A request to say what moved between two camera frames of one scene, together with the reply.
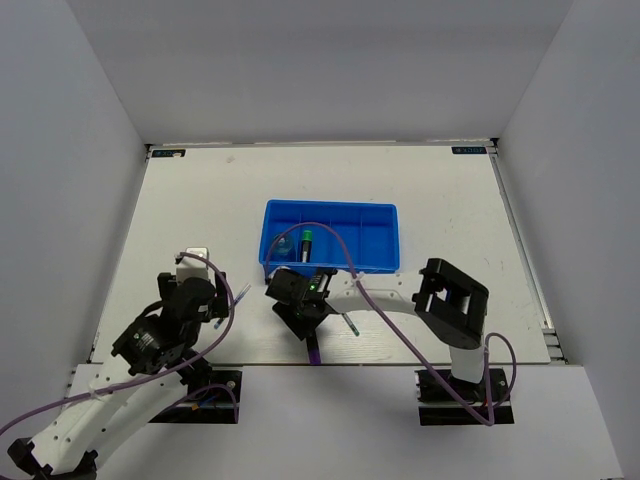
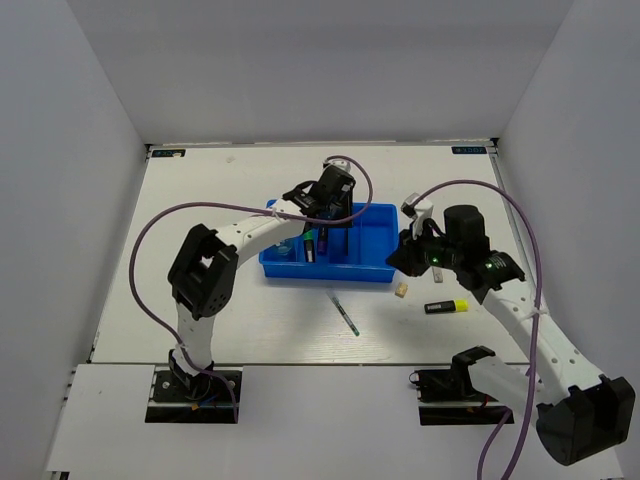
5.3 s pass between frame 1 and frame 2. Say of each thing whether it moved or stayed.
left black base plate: stayed
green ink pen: stayed
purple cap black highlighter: moved
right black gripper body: moved
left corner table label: stayed
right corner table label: stayed
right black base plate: stayed
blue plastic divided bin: stayed
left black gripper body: moved
